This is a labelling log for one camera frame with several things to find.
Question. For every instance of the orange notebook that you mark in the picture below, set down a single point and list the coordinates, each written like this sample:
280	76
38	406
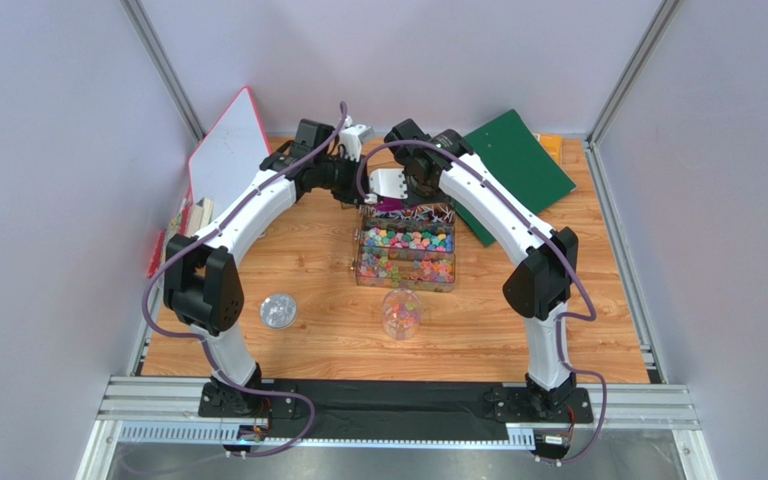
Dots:
552	144

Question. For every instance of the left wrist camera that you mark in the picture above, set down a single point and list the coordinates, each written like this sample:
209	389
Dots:
351	139

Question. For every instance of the stack of books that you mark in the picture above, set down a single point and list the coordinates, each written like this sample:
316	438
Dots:
191	217

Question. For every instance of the translucent gummy candy bin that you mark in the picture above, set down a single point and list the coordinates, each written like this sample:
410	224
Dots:
394	268

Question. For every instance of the clear plastic cup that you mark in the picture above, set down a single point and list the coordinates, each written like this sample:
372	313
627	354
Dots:
401	313

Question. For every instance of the white board red frame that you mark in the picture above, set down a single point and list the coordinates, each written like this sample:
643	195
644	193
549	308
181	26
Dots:
225	162

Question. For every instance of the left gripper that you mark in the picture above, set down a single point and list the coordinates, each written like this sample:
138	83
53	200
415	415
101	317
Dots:
352	193

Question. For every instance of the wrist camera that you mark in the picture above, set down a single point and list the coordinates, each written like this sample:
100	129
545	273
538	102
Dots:
351	139
386	185

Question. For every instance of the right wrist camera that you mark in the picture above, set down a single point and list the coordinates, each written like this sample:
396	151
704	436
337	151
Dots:
386	185

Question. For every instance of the purple plastic scoop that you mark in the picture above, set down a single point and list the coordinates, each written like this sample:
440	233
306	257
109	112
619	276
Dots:
389	205

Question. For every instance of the colourful star candy bin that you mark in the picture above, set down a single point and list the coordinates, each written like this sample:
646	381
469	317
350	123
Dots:
417	236

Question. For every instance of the green clipboard folder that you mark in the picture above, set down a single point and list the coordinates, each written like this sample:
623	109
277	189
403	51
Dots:
513	155

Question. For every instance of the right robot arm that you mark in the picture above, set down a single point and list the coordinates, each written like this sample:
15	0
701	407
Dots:
544	259

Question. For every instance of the lollipop candy bin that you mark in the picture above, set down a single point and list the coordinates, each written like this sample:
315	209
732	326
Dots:
421	215

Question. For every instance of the aluminium front rail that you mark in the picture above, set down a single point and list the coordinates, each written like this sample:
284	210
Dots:
369	413

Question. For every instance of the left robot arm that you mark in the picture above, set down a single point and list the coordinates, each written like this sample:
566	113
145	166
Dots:
201	283

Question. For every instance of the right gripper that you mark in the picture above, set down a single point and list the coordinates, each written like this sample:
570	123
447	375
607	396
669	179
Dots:
414	192

